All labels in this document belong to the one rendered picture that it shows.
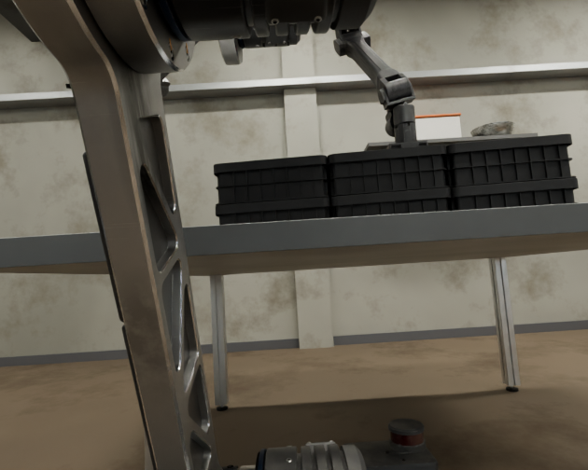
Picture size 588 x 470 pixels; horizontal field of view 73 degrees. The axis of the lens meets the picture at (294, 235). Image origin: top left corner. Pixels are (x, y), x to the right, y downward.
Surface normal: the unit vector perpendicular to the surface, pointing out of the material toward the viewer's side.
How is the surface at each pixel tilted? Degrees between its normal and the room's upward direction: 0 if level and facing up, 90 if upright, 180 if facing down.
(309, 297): 90
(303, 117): 90
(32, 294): 90
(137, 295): 115
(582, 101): 90
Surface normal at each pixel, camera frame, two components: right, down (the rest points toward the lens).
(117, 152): 0.03, 0.33
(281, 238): 0.00, -0.11
